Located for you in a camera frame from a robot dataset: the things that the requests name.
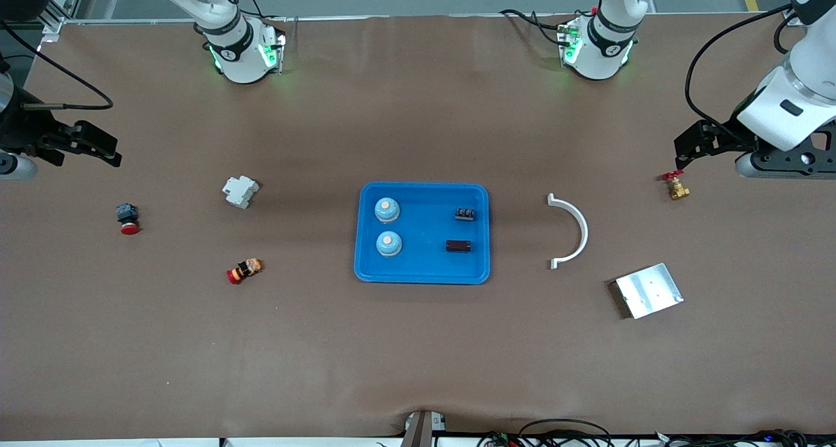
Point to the blue plastic tray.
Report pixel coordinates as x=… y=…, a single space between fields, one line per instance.
x=424 y=264

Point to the white curved plastic arc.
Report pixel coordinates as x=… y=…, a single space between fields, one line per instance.
x=584 y=232

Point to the white circuit breaker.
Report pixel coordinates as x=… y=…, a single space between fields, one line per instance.
x=240 y=192

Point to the aluminium frame profile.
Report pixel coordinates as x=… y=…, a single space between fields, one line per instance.
x=53 y=25

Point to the dark brown capacitor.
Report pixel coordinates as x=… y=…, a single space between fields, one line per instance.
x=458 y=246

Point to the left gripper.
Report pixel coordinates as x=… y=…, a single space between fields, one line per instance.
x=726 y=138

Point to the light blue call bell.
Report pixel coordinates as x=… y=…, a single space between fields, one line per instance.
x=388 y=244
x=387 y=210

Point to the red button with black block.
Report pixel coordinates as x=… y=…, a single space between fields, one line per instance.
x=127 y=215

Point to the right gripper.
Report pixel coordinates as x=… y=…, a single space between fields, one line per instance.
x=21 y=132

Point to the silver metal plate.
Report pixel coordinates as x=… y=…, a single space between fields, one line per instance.
x=650 y=291

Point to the red button with orange body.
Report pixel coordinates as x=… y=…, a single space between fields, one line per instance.
x=245 y=270

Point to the black capacitor with white print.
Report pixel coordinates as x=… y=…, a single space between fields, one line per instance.
x=465 y=214

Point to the grey metal table bracket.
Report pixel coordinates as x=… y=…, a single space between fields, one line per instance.
x=421 y=430

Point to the brown table cover mat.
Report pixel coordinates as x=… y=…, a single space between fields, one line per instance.
x=418 y=355

